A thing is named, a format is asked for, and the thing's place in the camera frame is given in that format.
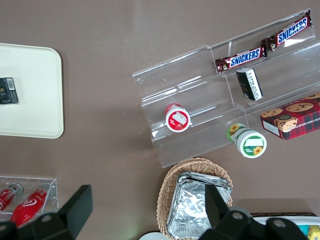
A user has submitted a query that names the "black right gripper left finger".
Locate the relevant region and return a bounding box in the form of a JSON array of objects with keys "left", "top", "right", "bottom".
[{"left": 31, "top": 184, "right": 94, "bottom": 240}]

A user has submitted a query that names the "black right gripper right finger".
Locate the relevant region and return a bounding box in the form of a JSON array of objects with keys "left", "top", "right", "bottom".
[{"left": 199, "top": 184, "right": 254, "bottom": 240}]

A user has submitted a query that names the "foil wrapped sandwich tray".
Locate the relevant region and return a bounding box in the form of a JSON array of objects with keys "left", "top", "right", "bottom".
[{"left": 166, "top": 171, "right": 233, "bottom": 240}]

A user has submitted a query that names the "woven wicker basket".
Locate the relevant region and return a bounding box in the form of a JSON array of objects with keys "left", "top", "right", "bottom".
[{"left": 156, "top": 157, "right": 234, "bottom": 238}]

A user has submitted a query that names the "cream plastic tray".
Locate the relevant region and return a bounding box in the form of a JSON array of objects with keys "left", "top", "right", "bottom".
[{"left": 0, "top": 42, "right": 65, "bottom": 139}]

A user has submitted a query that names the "clear acrylic bottle rack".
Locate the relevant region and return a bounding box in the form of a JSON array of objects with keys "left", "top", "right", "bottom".
[{"left": 0, "top": 175, "right": 60, "bottom": 222}]

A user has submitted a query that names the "red cola bottle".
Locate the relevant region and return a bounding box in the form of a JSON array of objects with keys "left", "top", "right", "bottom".
[
  {"left": 0, "top": 183, "right": 24, "bottom": 213},
  {"left": 9, "top": 183, "right": 52, "bottom": 228}
]

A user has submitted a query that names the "white round object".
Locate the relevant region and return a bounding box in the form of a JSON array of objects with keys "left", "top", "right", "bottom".
[{"left": 138, "top": 232, "right": 165, "bottom": 240}]

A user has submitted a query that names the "white bin with dark rim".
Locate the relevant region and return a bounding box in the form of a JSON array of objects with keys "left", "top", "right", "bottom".
[{"left": 249, "top": 212, "right": 320, "bottom": 240}]

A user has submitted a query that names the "green sunflower yogurt cup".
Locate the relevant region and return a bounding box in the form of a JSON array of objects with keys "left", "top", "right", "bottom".
[{"left": 226, "top": 123, "right": 268, "bottom": 159}]

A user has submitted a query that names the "teal snack packet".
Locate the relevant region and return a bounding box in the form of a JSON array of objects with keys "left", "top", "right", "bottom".
[{"left": 297, "top": 224, "right": 310, "bottom": 236}]

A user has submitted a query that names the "red strawberry yogurt cup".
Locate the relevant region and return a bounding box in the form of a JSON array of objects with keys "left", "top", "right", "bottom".
[{"left": 164, "top": 103, "right": 194, "bottom": 133}]

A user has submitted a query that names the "yellow snack packet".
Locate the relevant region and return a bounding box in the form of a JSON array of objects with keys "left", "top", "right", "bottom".
[{"left": 307, "top": 224, "right": 320, "bottom": 240}]

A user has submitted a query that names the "clear acrylic tiered display shelf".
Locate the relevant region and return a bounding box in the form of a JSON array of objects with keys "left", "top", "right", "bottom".
[{"left": 131, "top": 8, "right": 320, "bottom": 169}]

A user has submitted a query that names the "red tartan cookie box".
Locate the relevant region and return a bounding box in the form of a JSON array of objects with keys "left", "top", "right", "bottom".
[{"left": 259, "top": 91, "right": 320, "bottom": 141}]

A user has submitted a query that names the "black box with white side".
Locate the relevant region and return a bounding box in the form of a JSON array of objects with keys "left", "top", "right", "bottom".
[{"left": 235, "top": 67, "right": 264, "bottom": 102}]

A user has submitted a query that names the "black box with barcode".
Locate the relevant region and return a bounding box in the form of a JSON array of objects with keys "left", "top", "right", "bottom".
[{"left": 0, "top": 77, "right": 20, "bottom": 106}]

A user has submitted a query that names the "Snickers chocolate bar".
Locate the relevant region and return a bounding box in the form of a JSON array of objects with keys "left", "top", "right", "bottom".
[
  {"left": 260, "top": 9, "right": 313, "bottom": 53},
  {"left": 214, "top": 45, "right": 268, "bottom": 74}
]

